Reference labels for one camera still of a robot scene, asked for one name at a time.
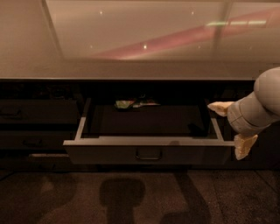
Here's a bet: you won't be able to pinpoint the green snack bag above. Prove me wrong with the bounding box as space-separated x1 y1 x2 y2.
115 100 158 109

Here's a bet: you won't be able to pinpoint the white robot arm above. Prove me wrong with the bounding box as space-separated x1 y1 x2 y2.
207 67 280 160

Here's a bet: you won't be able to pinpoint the pale flat item bottom drawer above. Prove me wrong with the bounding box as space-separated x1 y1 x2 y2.
29 153 69 158

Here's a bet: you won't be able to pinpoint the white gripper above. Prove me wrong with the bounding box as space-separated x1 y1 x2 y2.
207 101 269 160

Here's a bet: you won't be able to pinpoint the dark drawer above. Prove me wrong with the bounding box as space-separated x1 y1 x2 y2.
0 100 79 124
63 98 234 165
0 130 74 150
0 154 74 172

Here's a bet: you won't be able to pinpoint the dark items in left drawer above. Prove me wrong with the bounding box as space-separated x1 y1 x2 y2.
0 83 74 100

